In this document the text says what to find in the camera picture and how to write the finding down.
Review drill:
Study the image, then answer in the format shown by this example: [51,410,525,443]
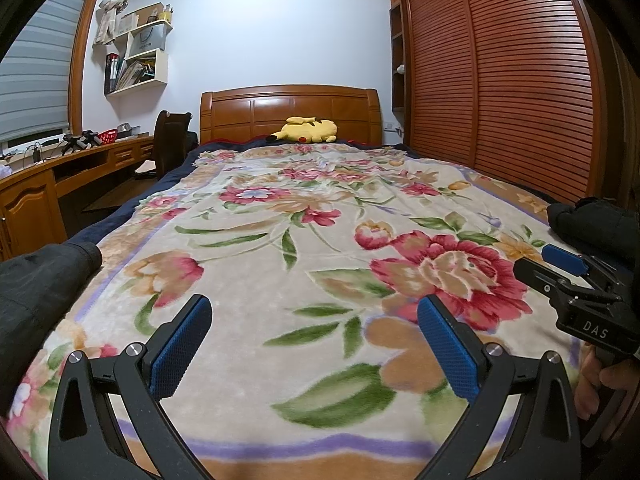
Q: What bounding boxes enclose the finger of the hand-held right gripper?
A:
[512,257,596,311]
[541,243,593,281]

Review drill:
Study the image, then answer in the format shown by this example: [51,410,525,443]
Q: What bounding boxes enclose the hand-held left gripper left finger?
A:
[47,294,213,480]

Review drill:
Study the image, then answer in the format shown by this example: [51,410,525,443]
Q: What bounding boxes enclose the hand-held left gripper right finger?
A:
[416,294,583,480]

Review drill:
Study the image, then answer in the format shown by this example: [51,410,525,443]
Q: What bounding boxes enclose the person's right hand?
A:
[575,345,640,421]

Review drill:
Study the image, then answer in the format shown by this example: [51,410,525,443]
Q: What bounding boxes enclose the dark cloth bundle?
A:
[546,196,640,266]

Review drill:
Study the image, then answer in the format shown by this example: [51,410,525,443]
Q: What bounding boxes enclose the left dark sleeve arm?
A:
[0,241,103,418]

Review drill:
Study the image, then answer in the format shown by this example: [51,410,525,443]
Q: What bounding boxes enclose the floral blanket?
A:
[0,142,601,480]

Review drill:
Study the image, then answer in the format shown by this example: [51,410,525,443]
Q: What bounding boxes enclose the wooden slatted wardrobe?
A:
[387,0,631,211]

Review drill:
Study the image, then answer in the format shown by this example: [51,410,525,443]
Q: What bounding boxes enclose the wooden desk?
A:
[0,135,156,261]

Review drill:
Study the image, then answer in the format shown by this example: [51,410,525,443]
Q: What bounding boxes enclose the dark chair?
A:
[132,110,198,181]

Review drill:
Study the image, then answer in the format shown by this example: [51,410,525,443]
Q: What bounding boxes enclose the wooden bed headboard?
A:
[200,86,383,147]

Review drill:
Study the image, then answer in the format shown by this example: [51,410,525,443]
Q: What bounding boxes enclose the yellow plush toy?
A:
[265,116,338,143]

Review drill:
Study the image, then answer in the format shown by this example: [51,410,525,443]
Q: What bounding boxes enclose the black binders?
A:
[105,54,121,93]

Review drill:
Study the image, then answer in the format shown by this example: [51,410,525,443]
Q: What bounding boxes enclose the grey paper bag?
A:
[127,24,168,56]

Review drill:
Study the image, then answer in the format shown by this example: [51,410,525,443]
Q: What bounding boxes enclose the grey window blind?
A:
[0,0,98,146]

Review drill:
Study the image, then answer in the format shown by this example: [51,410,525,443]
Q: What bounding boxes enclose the cardboard box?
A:
[120,4,163,31]

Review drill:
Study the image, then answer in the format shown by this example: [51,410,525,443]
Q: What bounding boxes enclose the white wall shelf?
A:
[104,2,173,96]

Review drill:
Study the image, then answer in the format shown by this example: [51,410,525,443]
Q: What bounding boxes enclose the wooden window frame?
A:
[67,0,108,133]

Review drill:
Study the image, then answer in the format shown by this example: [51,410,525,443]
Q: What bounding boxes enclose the white fan wall decoration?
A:
[94,0,146,46]

